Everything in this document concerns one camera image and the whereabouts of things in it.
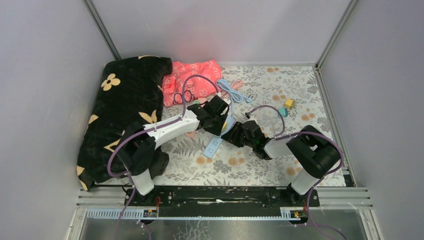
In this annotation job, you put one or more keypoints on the yellow charger plug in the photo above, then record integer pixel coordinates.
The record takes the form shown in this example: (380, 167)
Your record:
(224, 127)
(289, 103)

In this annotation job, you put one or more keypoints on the black floral plush blanket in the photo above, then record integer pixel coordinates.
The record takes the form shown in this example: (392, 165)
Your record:
(130, 91)

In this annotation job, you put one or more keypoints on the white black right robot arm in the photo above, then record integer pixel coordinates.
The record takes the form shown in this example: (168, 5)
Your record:
(316, 153)

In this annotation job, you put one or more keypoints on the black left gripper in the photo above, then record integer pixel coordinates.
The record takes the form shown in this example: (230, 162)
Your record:
(216, 130)

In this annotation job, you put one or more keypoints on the pink power strip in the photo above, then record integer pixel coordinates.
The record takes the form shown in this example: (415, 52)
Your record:
(201, 101)

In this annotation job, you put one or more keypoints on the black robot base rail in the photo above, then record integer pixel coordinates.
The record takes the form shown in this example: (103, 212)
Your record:
(265, 196)

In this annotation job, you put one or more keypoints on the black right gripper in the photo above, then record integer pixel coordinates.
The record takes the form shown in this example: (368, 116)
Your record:
(232, 135)

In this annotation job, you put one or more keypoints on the pink patterned cloth bag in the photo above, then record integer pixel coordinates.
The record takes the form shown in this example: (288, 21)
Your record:
(191, 80)

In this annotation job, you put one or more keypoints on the black eyeglasses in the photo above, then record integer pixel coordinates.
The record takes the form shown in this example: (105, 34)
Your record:
(182, 96)

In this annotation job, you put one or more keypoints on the floral patterned table mat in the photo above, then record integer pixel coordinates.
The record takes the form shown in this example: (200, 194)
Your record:
(268, 87)

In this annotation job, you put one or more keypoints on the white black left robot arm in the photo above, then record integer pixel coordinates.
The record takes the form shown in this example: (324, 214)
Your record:
(136, 149)

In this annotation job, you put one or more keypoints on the teal charger plug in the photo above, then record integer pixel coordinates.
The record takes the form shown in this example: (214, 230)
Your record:
(283, 112)

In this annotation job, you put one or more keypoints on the light blue power strip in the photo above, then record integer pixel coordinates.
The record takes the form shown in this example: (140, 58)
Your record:
(216, 141)

